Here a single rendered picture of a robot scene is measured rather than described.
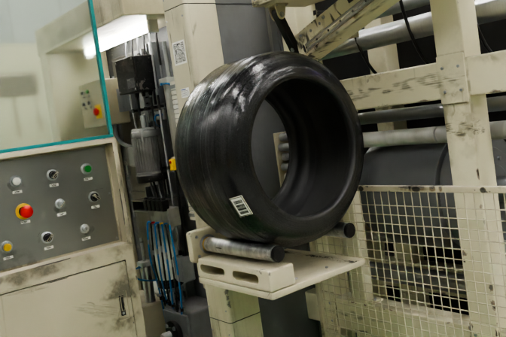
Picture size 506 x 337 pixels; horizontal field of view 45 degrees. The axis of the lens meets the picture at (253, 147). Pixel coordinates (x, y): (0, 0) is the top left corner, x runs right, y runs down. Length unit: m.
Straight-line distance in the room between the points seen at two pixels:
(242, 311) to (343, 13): 1.02
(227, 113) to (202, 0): 0.56
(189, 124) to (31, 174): 0.65
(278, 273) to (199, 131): 0.43
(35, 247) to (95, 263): 0.20
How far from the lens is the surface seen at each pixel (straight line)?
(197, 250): 1.92
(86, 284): 2.15
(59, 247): 2.16
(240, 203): 1.57
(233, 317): 2.06
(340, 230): 1.84
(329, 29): 2.03
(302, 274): 1.79
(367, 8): 1.93
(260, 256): 1.69
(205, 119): 1.62
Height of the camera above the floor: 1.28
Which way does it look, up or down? 3 degrees down
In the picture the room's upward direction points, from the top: 8 degrees counter-clockwise
